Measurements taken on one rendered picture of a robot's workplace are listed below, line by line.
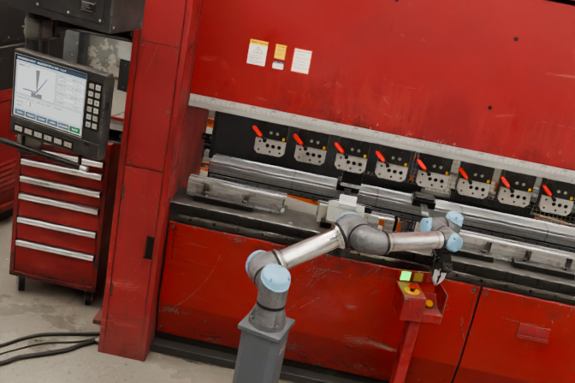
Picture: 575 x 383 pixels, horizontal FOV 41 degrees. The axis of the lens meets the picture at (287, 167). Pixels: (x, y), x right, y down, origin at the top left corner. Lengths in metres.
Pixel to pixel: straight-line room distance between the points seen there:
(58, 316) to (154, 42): 1.72
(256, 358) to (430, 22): 1.67
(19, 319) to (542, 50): 2.99
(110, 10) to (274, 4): 0.86
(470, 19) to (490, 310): 1.42
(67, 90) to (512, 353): 2.48
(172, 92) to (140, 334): 1.29
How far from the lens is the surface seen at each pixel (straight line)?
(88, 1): 3.15
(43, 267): 4.55
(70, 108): 3.25
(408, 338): 3.78
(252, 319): 3.12
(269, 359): 3.15
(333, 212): 3.72
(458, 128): 3.74
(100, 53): 9.33
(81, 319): 4.50
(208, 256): 3.93
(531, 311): 4.03
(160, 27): 3.54
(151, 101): 3.62
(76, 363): 4.15
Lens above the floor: 2.39
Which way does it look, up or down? 19 degrees down
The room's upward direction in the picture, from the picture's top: 11 degrees clockwise
